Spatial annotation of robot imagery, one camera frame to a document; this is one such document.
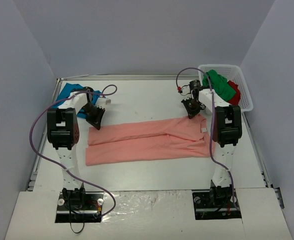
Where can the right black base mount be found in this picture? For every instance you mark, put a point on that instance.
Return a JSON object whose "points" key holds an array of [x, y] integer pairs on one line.
{"points": [[209, 207]]}

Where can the green t shirt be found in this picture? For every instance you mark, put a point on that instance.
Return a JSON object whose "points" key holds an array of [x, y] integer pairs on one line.
{"points": [[219, 83]]}

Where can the pink t shirt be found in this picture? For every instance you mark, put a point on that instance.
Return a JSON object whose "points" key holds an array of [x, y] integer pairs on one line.
{"points": [[173, 138]]}

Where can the blue folded t shirt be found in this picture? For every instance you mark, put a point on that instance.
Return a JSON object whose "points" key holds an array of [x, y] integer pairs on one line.
{"points": [[66, 91]]}

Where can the white plastic basket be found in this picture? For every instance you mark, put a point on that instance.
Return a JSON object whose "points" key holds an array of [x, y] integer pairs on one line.
{"points": [[233, 73]]}

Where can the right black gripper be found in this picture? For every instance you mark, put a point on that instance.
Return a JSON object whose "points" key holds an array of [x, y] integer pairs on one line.
{"points": [[191, 105]]}

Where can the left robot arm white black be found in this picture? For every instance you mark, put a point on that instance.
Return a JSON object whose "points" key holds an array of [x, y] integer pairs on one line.
{"points": [[64, 134]]}

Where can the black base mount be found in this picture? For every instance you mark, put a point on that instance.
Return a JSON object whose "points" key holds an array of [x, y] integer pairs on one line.
{"points": [[87, 210], [209, 207]]}

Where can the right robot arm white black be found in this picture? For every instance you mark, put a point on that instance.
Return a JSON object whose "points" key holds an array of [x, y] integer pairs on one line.
{"points": [[225, 132]]}

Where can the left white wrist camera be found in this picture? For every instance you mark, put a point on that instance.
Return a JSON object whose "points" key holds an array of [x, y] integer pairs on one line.
{"points": [[102, 101]]}

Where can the red t shirt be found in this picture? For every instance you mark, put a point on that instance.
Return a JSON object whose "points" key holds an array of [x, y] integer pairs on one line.
{"points": [[235, 100]]}

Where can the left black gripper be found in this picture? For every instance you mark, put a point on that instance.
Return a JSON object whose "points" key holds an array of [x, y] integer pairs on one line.
{"points": [[94, 114]]}

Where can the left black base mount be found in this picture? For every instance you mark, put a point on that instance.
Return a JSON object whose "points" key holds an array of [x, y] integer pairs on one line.
{"points": [[87, 210]]}

